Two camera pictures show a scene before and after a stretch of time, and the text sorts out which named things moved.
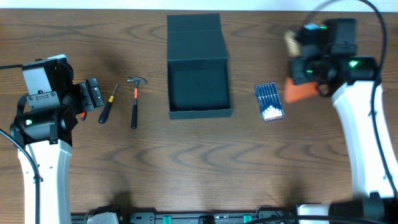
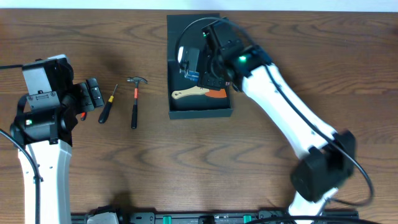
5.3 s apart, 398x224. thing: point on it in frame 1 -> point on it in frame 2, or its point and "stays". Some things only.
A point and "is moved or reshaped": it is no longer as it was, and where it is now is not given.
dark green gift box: (198, 67) stays
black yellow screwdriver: (106, 109) stays
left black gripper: (93, 92) stays
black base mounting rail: (260, 216) stays
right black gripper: (295, 63) -> (208, 80)
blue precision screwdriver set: (270, 104) is moved or reshaped
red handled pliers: (83, 116) stays
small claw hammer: (136, 79) stays
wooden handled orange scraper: (293, 92) -> (195, 91)
